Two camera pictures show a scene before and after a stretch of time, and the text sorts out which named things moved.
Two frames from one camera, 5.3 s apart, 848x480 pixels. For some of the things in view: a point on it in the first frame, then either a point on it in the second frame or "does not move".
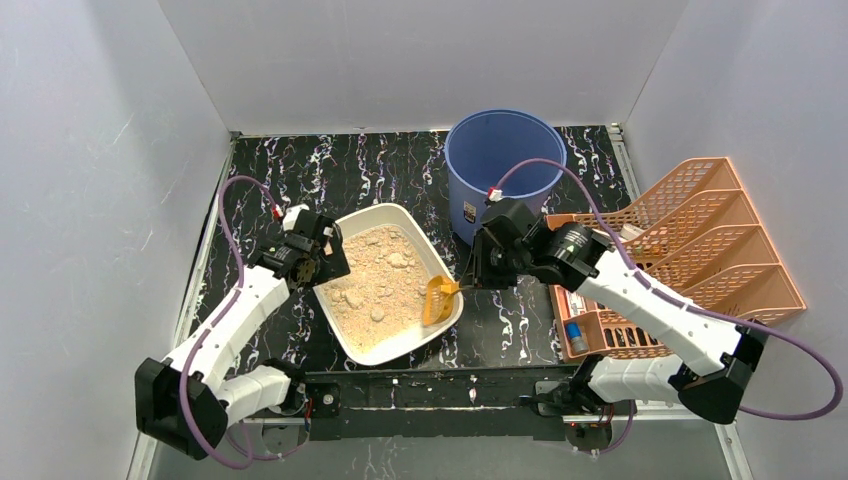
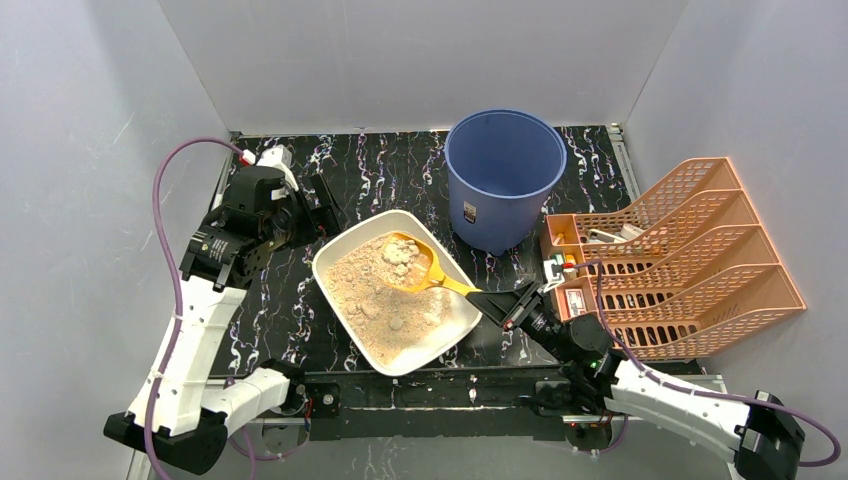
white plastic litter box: (376, 311) to (403, 223)
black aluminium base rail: (430, 404) does not move
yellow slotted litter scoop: (439, 299) to (408, 263)
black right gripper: (486, 263) to (518, 310)
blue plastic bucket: (481, 147) does not move
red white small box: (577, 304) does not move
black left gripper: (329, 252) to (313, 204)
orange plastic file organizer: (697, 242) does not move
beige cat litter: (382, 299) does not move
